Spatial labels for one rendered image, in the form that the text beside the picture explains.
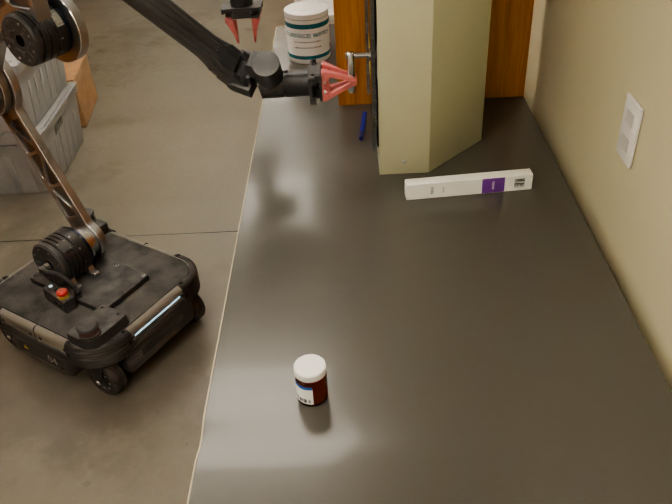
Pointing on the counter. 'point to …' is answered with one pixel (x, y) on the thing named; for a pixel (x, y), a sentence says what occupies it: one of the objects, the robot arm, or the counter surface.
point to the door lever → (353, 60)
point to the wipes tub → (307, 31)
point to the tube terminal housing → (430, 80)
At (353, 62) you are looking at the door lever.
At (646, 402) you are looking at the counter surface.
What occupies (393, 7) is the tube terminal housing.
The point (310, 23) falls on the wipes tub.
